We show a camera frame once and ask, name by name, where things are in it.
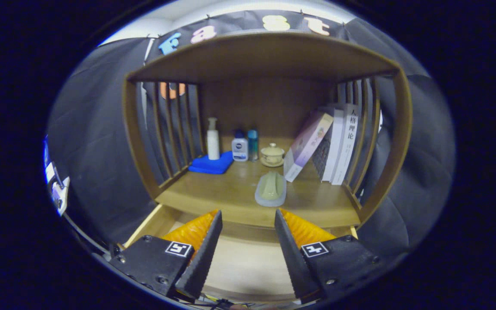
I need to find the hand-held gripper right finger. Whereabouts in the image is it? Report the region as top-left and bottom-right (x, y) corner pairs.
(274, 208), (403, 304)

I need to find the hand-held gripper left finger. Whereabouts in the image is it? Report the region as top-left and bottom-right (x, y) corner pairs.
(109, 209), (223, 301)

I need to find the wooden drawer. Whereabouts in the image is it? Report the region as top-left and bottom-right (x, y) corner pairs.
(123, 205), (358, 302)

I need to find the pale green soap dish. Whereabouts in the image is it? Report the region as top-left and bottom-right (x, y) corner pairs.
(254, 171), (287, 208)

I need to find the wooden countertop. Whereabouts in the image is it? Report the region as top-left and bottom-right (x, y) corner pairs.
(155, 161), (361, 229)

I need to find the wooden cabinet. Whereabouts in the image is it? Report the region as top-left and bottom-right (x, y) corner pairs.
(122, 32), (413, 229)

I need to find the blue folded cloth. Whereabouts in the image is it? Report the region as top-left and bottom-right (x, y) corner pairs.
(188, 151), (234, 175)

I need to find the beige lidded teacup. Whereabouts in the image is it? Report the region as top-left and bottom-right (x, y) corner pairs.
(260, 143), (285, 167)

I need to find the dark patterned book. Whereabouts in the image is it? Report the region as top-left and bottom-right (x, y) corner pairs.
(312, 138), (330, 179)

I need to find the white lotion bottle blue cap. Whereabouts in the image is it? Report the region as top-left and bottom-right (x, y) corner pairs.
(232, 129), (249, 162)

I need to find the white pump bottle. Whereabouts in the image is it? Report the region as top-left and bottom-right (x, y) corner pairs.
(206, 118), (220, 161)

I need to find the purple and white book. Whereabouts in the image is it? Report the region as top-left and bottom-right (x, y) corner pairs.
(283, 112), (334, 183)

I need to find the teal slim bottle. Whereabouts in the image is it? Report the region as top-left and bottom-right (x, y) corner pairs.
(248, 130), (259, 162)

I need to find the plain white book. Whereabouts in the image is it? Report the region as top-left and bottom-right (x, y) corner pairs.
(321, 108), (344, 182)

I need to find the white book black lettering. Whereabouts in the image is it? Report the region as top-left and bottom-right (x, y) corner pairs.
(331, 103), (359, 186)

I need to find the white side table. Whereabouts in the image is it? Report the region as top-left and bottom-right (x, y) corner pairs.
(49, 176), (71, 216)

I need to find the black backdrop cloth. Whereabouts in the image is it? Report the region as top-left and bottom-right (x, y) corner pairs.
(46, 9), (455, 259)

